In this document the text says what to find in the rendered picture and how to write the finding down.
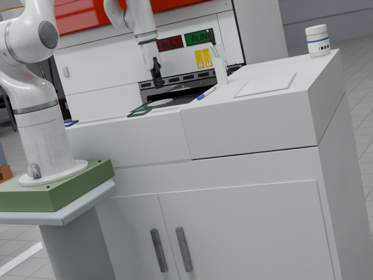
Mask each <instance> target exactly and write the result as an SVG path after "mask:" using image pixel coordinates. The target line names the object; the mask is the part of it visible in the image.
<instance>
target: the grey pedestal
mask: <svg viewBox="0 0 373 280"><path fill-rule="evenodd" d="M116 191H117V188H116V185H115V183H114V182H113V180H112V179H111V178H110V179H108V180H107V181H105V182H103V183H102V184H100V185H98V186H97V187H95V188H93V189H92V190H90V191H89V192H87V193H86V194H84V195H82V196H80V197H79V198H77V199H76V200H74V201H73V202H70V203H69V204H68V205H66V206H64V207H63V208H61V209H59V210H58V211H56V212H0V224H21V225H39V228H40V230H41V234H42V237H43V240H44V244H45V247H46V250H47V253H48V256H49V260H50V262H51V265H52V268H53V272H54V275H55V278H56V280H116V278H115V274H114V271H113V267H112V263H111V261H110V257H109V253H108V250H107V246H106V243H105V240H104V236H103V232H102V229H101V226H100V223H99V219H98V215H97V212H96V209H95V205H96V204H98V203H100V202H101V201H103V200H104V199H106V198H107V197H109V196H110V195H112V194H113V193H115V192H116Z"/></svg>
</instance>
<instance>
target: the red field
mask: <svg viewBox="0 0 373 280"><path fill-rule="evenodd" d="M156 44H157V47H158V51H163V50H166V49H172V48H177V47H182V42H181V38H180V36H178V37H173V38H168V39H163V40H159V41H156Z"/></svg>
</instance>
